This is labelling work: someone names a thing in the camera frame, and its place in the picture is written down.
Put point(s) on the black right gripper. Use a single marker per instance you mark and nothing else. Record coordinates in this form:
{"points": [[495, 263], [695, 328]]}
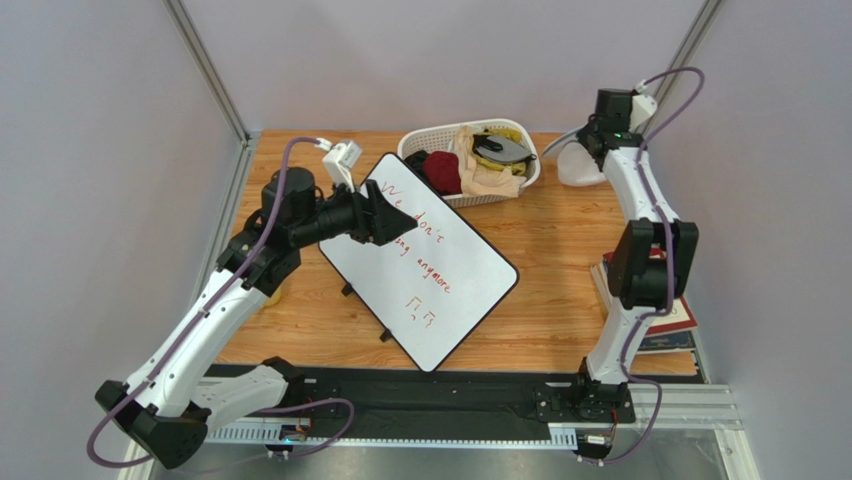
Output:
{"points": [[592, 142]]}

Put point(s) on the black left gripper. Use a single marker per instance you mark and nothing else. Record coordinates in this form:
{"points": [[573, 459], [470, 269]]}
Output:
{"points": [[395, 221]]}

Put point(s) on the white mesh laundry bag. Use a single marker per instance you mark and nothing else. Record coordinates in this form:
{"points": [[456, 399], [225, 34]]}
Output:
{"points": [[575, 166]]}

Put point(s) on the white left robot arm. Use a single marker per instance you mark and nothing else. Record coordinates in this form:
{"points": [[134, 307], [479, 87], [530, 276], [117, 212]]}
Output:
{"points": [[163, 406]]}

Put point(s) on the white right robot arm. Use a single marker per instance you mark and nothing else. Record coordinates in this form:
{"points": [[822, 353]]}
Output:
{"points": [[649, 266]]}

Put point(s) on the beige bra in basket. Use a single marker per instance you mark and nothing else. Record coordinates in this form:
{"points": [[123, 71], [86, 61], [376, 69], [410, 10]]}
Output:
{"points": [[489, 180]]}

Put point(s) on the white plastic laundry basket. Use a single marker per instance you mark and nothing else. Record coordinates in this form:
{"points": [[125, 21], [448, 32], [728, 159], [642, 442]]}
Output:
{"points": [[441, 138]]}

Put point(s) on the white whiteboard with red writing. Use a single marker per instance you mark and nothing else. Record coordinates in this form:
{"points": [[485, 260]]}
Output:
{"points": [[432, 286]]}

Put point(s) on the red garment in basket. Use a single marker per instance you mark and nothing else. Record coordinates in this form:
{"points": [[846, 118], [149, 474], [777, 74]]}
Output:
{"points": [[441, 169]]}

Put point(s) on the yellow mug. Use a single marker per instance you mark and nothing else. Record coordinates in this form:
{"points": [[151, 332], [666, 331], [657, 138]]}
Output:
{"points": [[275, 297]]}

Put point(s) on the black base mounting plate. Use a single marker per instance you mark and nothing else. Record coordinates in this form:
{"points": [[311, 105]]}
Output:
{"points": [[393, 404]]}

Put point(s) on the red hardcover book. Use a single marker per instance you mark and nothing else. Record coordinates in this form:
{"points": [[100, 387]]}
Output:
{"points": [[679, 319]]}

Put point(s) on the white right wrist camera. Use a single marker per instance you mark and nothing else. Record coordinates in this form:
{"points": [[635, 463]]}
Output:
{"points": [[643, 108]]}

